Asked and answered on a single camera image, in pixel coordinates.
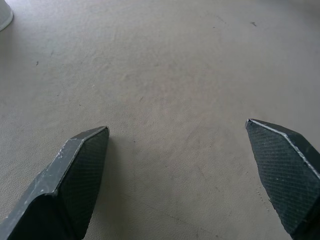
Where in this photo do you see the white round object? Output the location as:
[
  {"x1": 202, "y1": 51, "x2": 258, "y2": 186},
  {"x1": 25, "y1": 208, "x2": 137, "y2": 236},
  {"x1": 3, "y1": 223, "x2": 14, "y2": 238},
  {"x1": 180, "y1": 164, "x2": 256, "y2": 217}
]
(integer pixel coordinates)
[{"x1": 0, "y1": 0, "x2": 15, "y2": 32}]

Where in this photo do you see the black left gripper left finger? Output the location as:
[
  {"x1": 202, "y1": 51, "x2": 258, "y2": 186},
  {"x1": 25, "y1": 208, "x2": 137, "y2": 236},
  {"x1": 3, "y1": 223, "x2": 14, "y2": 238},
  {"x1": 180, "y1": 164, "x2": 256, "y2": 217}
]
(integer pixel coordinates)
[{"x1": 0, "y1": 125, "x2": 110, "y2": 240}]

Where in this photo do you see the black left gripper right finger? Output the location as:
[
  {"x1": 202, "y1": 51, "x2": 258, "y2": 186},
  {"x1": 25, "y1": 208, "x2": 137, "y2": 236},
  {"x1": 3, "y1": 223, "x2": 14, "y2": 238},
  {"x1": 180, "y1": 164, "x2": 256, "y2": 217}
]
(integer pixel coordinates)
[{"x1": 244, "y1": 118, "x2": 320, "y2": 240}]

